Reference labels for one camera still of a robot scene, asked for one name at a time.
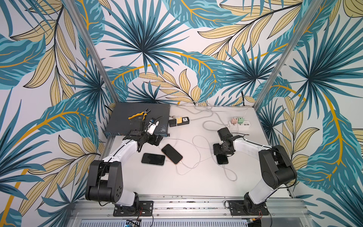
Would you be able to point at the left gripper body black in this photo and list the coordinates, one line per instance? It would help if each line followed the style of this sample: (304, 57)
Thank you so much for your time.
(151, 139)

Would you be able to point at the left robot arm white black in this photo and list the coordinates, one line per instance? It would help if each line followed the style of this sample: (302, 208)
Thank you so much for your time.
(105, 177)

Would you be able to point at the green charger plug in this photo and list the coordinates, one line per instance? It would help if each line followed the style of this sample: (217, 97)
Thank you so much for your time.
(240, 120)

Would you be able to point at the pink charger plug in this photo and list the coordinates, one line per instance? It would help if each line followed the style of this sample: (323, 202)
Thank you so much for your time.
(234, 120)

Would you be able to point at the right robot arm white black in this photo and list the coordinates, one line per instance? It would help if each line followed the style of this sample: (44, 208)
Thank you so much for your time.
(276, 166)

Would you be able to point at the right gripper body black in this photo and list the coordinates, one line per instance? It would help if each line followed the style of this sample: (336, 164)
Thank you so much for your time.
(217, 149)

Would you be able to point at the white power strip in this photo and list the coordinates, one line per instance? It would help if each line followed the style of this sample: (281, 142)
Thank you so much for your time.
(241, 127)

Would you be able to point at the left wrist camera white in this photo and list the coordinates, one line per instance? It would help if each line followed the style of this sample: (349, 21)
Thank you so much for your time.
(153, 123)

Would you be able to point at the pink case phone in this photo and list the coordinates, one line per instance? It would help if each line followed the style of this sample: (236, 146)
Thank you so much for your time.
(172, 153)

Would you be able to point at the dark grey network switch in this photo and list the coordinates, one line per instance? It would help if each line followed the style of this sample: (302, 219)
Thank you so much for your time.
(128, 116)

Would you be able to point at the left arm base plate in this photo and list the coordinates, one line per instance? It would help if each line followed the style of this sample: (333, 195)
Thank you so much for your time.
(138, 209)

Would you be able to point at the yellow black pliers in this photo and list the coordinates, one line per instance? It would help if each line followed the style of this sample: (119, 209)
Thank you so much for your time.
(139, 119)

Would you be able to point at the aluminium rail frame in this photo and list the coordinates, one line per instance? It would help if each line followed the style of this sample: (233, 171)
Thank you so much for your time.
(191, 211)

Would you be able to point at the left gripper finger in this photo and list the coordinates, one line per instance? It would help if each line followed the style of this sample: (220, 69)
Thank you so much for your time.
(135, 133)
(140, 145)

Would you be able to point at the black phone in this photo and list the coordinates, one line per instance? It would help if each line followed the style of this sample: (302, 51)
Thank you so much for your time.
(222, 159)
(153, 159)

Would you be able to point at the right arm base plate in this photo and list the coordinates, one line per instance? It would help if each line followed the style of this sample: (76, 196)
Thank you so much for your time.
(246, 208)

